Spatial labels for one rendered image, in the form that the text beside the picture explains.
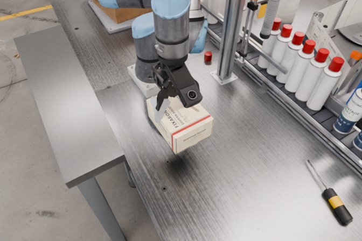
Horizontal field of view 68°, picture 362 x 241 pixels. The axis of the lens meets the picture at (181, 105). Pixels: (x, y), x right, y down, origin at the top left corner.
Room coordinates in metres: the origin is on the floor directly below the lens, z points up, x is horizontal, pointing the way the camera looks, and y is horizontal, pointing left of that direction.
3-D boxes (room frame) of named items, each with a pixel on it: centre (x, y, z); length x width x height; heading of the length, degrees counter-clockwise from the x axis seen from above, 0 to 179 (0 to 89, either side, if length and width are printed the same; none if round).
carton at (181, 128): (0.49, 0.01, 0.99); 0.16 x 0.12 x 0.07; 32
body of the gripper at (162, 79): (0.52, 0.02, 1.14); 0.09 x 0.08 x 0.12; 32
